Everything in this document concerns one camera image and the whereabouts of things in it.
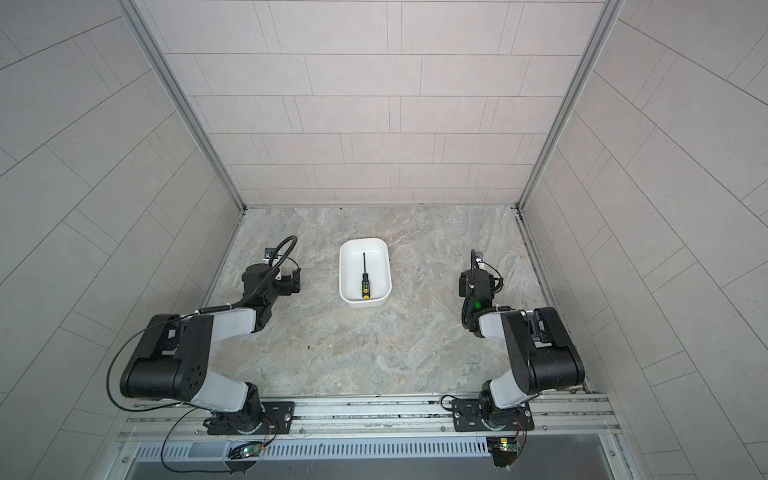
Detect right green circuit board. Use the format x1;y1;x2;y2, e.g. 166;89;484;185
486;437;524;468

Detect metal corner post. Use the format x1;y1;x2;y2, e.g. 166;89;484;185
116;0;247;213
517;0;623;212

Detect green circuit board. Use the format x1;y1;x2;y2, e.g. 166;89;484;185
227;441;264;461
486;437;524;468

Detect left green circuit board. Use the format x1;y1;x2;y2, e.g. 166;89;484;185
227;441;264;461

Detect metal corner post left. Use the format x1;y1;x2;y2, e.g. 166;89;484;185
116;0;247;213

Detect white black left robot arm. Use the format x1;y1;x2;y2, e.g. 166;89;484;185
119;263;301;437

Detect yellow black screwdriver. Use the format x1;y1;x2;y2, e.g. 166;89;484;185
361;252;371;300

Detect white plastic bin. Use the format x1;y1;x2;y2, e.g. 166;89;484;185
339;238;393;308

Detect metal corner post right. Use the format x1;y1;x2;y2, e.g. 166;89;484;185
517;0;623;212

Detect white slotted cable duct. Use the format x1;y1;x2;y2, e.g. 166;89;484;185
134;436;490;465

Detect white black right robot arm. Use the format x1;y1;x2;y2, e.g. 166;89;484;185
451;263;585;432

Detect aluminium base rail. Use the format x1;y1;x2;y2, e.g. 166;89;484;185
109;390;625;442

